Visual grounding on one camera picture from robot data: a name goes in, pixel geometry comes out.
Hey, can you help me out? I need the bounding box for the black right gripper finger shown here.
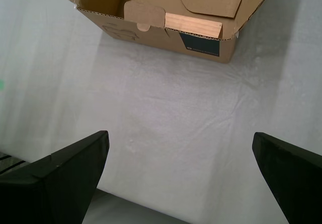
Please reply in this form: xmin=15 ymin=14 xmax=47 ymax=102
xmin=0 ymin=130 xmax=110 ymax=224
xmin=251 ymin=132 xmax=322 ymax=224

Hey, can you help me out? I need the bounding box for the light wooden block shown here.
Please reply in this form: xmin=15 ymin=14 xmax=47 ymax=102
xmin=165 ymin=12 xmax=223 ymax=38

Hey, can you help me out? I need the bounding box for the brown cardboard box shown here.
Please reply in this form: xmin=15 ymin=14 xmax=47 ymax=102
xmin=44 ymin=0 xmax=281 ymax=64

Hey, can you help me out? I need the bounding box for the white foam table sheet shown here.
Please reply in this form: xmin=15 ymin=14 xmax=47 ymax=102
xmin=0 ymin=0 xmax=322 ymax=224

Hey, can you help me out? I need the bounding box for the thin black floor cable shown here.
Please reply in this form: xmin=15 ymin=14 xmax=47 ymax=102
xmin=0 ymin=160 xmax=26 ymax=174

